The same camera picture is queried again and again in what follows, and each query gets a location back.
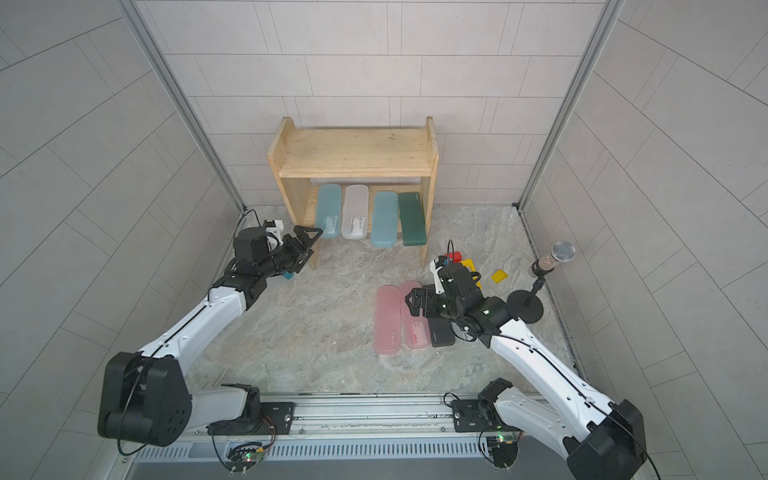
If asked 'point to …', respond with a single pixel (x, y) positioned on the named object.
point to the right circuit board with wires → (500, 446)
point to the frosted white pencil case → (355, 212)
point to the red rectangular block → (455, 256)
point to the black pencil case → (442, 332)
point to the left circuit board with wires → (244, 456)
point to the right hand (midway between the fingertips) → (418, 299)
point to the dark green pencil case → (412, 218)
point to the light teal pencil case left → (329, 210)
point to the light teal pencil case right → (384, 219)
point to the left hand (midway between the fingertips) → (323, 237)
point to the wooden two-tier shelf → (356, 182)
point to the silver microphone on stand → (528, 306)
